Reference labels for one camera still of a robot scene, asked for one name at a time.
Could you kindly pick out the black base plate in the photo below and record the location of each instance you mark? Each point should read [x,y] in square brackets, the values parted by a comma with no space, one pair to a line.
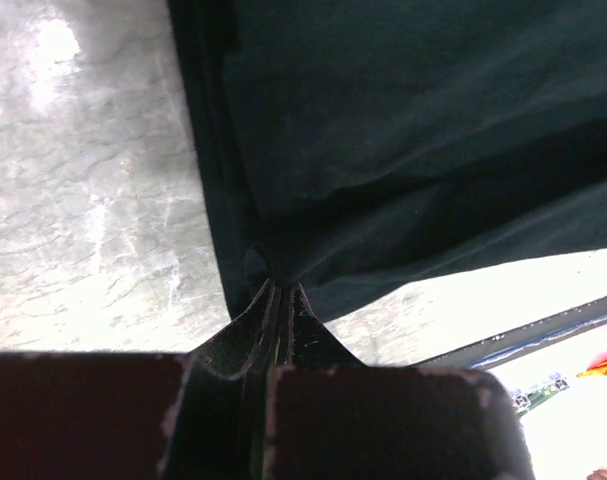
[518,342]

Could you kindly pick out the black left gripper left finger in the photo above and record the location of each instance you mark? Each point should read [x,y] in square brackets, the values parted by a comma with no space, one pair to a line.
[106,415]

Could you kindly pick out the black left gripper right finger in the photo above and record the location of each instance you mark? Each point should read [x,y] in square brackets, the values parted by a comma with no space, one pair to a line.
[328,416]

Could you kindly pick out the black t shirt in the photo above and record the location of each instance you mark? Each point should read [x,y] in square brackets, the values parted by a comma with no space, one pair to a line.
[353,147]

